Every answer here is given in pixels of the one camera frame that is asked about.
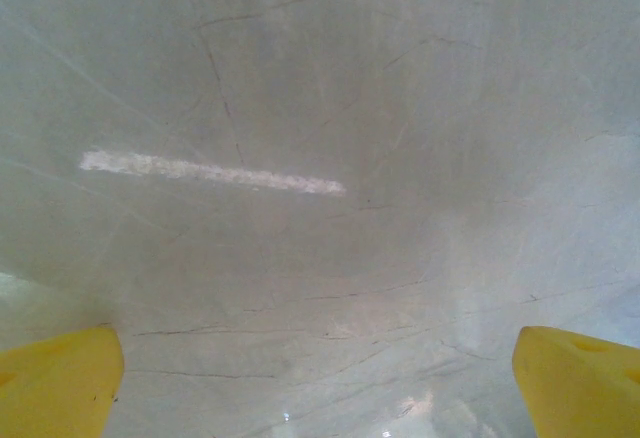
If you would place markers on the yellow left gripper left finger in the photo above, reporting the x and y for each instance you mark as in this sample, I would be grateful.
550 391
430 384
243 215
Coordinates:
55 393

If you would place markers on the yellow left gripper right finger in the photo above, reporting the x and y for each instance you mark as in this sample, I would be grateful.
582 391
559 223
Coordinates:
575 393

